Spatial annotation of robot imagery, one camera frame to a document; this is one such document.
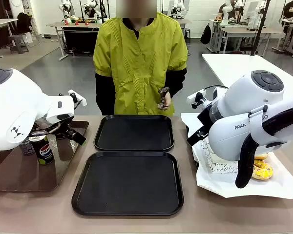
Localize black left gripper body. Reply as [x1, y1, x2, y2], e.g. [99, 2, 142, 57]
[50, 119, 76, 139]

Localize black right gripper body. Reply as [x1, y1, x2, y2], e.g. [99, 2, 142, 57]
[197, 107, 212, 130]

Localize black Pepsi can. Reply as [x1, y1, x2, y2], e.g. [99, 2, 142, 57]
[28, 135, 55, 166]
[19, 137, 36, 156]

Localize metal serving tongs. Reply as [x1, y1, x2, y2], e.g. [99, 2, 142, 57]
[157, 87, 171, 109]

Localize yellow sprinkled donut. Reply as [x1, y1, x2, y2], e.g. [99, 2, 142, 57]
[251, 159, 273, 180]

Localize person's right forearm black sleeve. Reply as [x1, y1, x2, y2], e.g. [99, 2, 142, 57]
[95, 72, 116, 116]

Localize person's left forearm black sleeve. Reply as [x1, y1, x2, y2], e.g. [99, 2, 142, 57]
[165, 67, 188, 99]

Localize person's left hand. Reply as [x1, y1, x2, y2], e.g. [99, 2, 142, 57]
[158, 92, 173, 111]

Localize black tray under paper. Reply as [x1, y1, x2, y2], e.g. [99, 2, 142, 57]
[185, 123, 200, 169]

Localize white paper sheet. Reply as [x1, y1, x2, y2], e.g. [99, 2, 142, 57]
[180, 113, 293, 199]

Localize white side table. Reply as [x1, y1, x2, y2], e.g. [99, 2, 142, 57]
[201, 53, 293, 98]

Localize black plastic serving tray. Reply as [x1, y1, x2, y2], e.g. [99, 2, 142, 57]
[71, 151, 184, 216]
[94, 115, 174, 152]

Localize person in yellow-green blouse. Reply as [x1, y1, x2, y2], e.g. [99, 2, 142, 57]
[93, 11, 188, 117]

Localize black hanging bag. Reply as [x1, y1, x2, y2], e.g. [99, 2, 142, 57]
[200, 23, 212, 45]

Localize background table with black panel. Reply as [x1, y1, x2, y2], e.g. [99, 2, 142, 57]
[45, 22, 105, 61]

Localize grey stool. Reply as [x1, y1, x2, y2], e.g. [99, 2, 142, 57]
[8, 35, 29, 54]

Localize grey background work table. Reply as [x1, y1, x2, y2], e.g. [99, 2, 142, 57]
[219, 26, 283, 58]

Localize black tripod pole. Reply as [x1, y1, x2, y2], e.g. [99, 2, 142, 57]
[250, 0, 272, 56]

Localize black jacket on chair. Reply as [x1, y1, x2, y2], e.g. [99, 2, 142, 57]
[16, 12, 32, 35]

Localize grey background desk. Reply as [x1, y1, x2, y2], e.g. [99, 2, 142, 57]
[0, 18, 19, 59]

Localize background person in black sweater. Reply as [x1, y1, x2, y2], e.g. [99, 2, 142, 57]
[282, 0, 293, 49]

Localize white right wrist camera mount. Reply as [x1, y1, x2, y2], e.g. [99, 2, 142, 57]
[187, 89, 208, 109]

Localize brown plastic tray with handles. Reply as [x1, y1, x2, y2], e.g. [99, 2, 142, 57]
[0, 120, 90, 193]

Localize black right arm cable sleeve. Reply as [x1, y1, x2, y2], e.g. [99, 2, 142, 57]
[235, 102, 293, 189]

